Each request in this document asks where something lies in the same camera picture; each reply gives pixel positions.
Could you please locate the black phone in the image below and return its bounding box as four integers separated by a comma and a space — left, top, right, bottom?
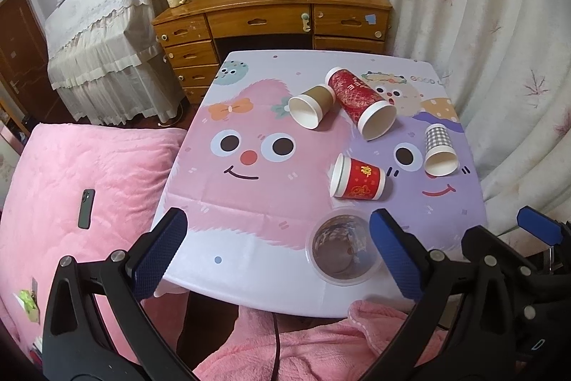
78, 189, 95, 229

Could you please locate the brown paper cup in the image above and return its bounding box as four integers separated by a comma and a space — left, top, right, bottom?
288, 84, 337, 129

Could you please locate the brown wooden door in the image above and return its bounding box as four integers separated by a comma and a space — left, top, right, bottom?
0, 0, 67, 123

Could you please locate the black cable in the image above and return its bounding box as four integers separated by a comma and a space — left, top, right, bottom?
271, 314, 283, 381

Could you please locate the pink blanket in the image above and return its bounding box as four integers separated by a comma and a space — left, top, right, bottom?
0, 123, 188, 364

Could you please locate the pink fleece garment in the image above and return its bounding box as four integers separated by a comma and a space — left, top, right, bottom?
192, 301, 451, 381

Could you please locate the white cable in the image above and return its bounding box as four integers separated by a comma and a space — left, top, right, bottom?
158, 104, 188, 127

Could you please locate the green wrapper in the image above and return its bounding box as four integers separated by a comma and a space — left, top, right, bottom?
13, 278, 41, 321

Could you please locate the white lace furniture cover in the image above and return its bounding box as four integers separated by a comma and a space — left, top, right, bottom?
45, 0, 188, 127

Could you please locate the clear plastic cup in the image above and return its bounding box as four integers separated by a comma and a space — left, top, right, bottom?
306, 209, 383, 286

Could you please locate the cartoon printed tablecloth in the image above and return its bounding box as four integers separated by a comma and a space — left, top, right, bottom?
152, 50, 487, 317

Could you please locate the large red paper cup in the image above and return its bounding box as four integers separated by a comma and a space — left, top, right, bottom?
325, 67, 398, 141

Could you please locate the small red paper cup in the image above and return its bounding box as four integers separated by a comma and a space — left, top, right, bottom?
329, 153, 386, 202

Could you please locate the white floral curtain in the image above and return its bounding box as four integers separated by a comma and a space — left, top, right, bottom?
379, 0, 571, 239

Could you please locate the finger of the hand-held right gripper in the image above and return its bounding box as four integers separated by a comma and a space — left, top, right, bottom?
463, 225, 540, 297
517, 206, 571, 248

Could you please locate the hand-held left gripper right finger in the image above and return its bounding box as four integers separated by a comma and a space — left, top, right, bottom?
369, 209, 520, 381

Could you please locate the checkered paper cup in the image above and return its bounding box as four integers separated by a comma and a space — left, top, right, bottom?
423, 123, 460, 177

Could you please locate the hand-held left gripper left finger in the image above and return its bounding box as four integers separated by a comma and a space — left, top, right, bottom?
42, 207, 192, 381

